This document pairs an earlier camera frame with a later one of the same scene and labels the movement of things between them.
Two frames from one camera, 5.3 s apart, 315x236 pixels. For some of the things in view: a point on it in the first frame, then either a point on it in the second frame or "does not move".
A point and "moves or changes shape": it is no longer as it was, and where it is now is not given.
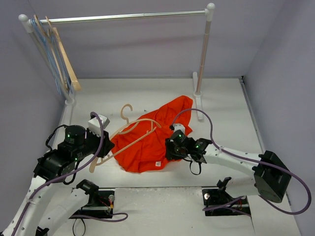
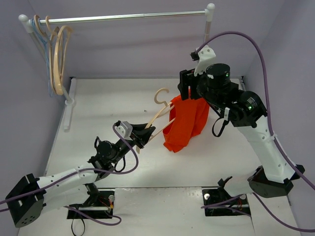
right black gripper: (169, 149) to (185, 80)
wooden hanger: (68, 64) to (58, 89)
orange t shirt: (140, 146) moves or changes shape
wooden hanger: (119, 132) moves or changes shape
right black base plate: (223, 203) does not move
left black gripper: (105, 143) to (137, 137)
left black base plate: (104, 205) does not move
